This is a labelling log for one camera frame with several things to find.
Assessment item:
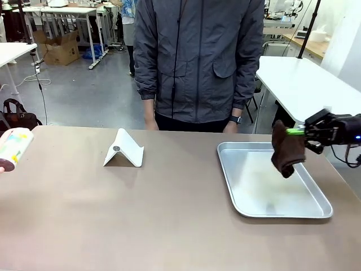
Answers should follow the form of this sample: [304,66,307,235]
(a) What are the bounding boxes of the small white side table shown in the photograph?
[0,42,38,98]

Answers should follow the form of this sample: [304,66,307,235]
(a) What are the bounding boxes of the large white side table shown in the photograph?
[254,55,361,134]

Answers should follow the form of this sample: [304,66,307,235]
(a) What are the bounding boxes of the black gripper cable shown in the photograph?
[332,142,361,169]

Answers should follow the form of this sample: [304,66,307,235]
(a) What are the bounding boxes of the white container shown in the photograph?
[309,24,329,43]

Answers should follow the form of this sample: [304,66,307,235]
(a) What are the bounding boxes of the black tripod pole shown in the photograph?
[298,0,323,59]

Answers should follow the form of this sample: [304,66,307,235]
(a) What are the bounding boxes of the grey jacket torso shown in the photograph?
[133,0,266,124]

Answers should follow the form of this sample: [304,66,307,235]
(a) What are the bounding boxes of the white folded stand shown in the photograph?
[102,128,145,168]

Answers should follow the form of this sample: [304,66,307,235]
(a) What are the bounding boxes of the person's left hand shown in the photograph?
[222,121,239,134]

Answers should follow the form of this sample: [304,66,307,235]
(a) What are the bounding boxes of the long white workbench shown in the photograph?
[21,5,111,71]

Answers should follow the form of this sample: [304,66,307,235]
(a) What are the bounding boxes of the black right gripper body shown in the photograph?
[318,113,354,147]

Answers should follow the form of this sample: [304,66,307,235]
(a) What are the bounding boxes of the person's left forearm grey sleeve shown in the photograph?
[231,50,265,118]

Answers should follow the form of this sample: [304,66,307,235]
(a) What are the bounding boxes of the black folding chair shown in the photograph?
[244,76,266,118]

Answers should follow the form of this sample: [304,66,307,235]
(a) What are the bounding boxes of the wooden top table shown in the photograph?
[281,29,330,63]

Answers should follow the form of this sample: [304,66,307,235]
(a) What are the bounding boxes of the colourful patterned cylinder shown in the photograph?
[0,127,35,174]

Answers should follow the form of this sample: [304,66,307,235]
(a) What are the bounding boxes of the background person in light clothes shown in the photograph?
[113,0,137,78]

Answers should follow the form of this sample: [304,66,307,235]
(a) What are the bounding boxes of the black trousers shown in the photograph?
[155,111,231,134]

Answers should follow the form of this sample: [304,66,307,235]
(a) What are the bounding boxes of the person's right forearm grey sleeve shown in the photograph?
[133,42,159,113]

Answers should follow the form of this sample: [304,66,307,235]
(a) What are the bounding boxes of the open cardboard box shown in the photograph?
[33,30,81,67]

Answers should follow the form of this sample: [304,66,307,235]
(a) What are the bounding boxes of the blue plastic bag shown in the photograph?
[82,43,104,60]

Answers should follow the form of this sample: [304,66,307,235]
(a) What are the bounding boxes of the black stand pole with cable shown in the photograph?
[17,0,49,126]

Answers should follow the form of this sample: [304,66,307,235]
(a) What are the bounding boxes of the black bag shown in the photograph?
[0,98,43,133]

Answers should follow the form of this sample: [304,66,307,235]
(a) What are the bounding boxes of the person's right hand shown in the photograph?
[143,110,160,131]

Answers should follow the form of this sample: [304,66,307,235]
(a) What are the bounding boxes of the dark brown towel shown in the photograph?
[270,119,307,179]

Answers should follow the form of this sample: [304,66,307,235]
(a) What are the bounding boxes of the silver metal tray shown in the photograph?
[217,141,334,219]

